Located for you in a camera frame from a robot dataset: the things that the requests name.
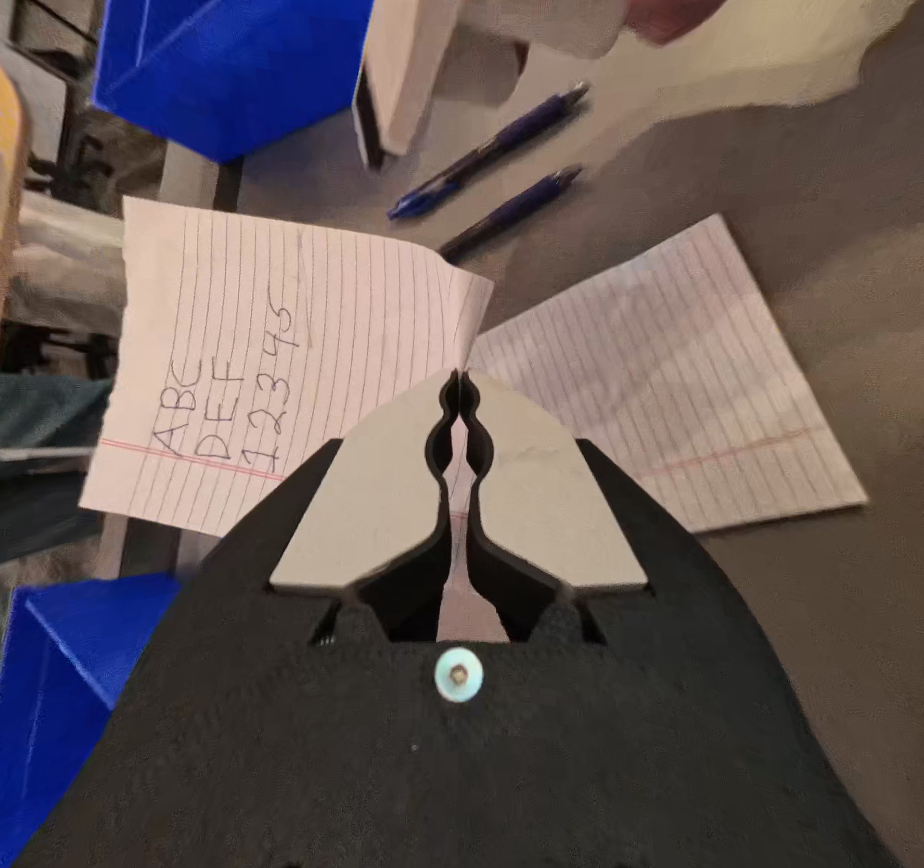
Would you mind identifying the blue plastic bin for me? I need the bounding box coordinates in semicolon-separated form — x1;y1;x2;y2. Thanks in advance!
0;572;181;868
92;0;376;165

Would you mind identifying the blue retractable pen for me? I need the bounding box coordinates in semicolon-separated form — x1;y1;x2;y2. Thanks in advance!
386;81;593;223
436;164;584;263

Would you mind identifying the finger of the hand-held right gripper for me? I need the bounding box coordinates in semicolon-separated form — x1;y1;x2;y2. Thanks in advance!
352;0;474;170

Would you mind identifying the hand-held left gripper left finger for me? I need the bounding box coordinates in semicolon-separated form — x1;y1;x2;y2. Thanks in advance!
269;370;462;644

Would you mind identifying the grey desk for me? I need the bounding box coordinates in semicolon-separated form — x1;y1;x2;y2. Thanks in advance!
119;0;924;847

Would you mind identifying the lined paper sheet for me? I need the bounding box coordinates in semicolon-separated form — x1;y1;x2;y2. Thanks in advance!
78;195;495;641

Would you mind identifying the white lined legal pad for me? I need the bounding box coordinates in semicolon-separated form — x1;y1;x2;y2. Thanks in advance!
469;213;869;533

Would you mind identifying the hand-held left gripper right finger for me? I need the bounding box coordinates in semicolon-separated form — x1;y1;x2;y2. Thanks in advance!
462;371;649;644

